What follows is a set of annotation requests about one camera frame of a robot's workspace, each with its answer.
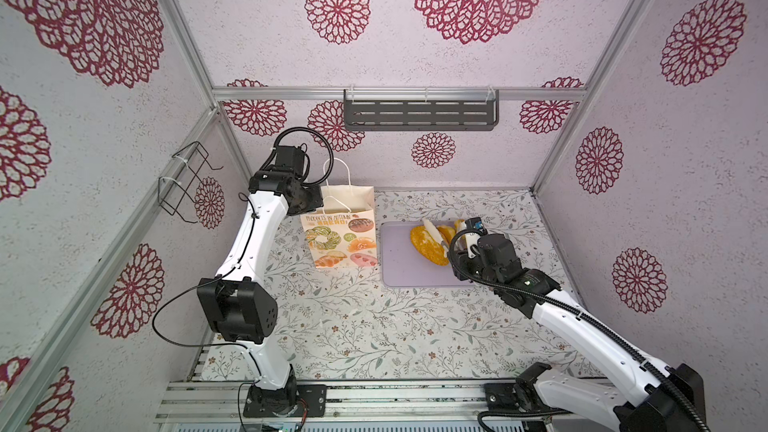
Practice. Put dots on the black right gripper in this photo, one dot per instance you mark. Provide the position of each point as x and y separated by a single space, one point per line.
460 259

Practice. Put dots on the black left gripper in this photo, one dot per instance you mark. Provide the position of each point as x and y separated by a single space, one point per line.
316 201

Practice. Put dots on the large orange twisted bread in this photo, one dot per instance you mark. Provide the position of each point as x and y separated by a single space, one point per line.
427 247

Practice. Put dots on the printed paper bakery bag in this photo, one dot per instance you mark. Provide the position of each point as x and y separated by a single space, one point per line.
341 233

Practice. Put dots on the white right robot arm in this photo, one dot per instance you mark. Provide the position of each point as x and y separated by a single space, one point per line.
643 393

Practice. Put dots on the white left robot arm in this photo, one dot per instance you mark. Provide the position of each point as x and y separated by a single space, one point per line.
235 301

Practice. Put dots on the round orange fake bun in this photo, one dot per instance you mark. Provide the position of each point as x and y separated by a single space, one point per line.
447 233

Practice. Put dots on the lavender cutting board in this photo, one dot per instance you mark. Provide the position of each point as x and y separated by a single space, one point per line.
402 266

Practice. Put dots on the grey wall shelf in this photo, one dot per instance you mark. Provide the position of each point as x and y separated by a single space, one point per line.
396 114

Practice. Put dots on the black wire wall basket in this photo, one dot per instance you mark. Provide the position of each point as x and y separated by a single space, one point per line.
173 190

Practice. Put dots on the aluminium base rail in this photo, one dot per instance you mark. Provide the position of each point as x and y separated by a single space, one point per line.
420 405

